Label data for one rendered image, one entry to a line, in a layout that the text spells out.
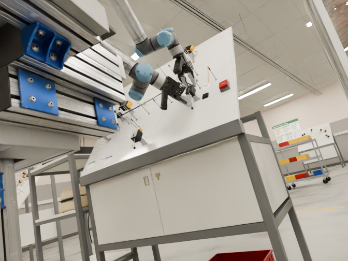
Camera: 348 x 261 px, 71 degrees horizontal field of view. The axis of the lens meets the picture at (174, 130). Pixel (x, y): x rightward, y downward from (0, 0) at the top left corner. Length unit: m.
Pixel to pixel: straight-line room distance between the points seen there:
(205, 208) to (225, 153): 0.30
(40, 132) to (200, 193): 0.85
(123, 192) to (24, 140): 1.03
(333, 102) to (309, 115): 1.04
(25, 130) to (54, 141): 0.08
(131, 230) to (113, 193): 0.26
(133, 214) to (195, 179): 0.48
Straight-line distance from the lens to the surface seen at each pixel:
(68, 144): 0.75
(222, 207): 1.25
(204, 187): 1.27
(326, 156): 9.98
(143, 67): 1.10
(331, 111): 12.34
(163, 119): 1.53
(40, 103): 0.59
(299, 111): 12.57
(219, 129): 1.19
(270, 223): 1.20
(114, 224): 1.70
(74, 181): 1.88
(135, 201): 1.54
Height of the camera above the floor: 0.63
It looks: 13 degrees up
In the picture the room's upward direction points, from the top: 14 degrees counter-clockwise
